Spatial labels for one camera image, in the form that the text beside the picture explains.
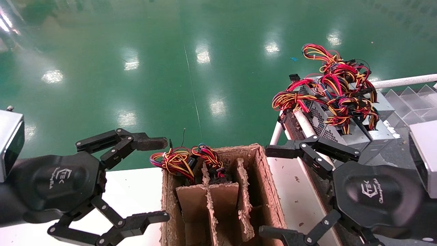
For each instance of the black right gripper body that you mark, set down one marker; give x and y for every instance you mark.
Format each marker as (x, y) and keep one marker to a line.
(375, 194)

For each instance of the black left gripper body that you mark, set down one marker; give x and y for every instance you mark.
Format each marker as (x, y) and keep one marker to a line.
(58, 184)

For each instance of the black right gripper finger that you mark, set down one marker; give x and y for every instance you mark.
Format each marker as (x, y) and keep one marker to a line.
(290, 149)
(290, 237)

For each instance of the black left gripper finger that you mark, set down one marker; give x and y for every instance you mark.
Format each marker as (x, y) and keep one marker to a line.
(150, 143)
(143, 222)

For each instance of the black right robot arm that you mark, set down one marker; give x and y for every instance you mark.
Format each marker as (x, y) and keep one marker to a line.
(432, 215)

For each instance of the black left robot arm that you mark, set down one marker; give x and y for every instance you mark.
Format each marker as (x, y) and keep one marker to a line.
(4, 205)

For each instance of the short white pipe leg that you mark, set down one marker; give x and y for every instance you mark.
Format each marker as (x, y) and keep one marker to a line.
(277, 133)

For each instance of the brown cardboard box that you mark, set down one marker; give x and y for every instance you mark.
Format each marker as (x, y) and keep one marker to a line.
(269, 205)

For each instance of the black conveyor belt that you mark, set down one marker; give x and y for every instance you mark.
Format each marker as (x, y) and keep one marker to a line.
(400, 147)

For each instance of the long cardboard divider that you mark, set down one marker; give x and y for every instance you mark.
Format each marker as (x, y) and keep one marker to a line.
(244, 205)
(213, 225)

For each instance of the cross cardboard divider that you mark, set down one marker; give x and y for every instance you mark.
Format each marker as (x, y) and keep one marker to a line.
(223, 196)

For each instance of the white horizontal pipe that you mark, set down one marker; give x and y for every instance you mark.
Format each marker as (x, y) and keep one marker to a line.
(403, 82)

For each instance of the long white pipe rail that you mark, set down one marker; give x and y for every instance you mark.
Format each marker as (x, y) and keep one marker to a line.
(302, 123)

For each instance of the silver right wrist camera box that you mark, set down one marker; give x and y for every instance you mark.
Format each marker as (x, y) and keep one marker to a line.
(425, 157)

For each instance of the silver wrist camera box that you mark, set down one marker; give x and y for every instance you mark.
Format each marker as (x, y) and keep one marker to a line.
(8, 143)
(425, 157)

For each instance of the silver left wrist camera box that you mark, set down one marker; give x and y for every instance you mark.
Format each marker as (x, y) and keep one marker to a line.
(8, 143)

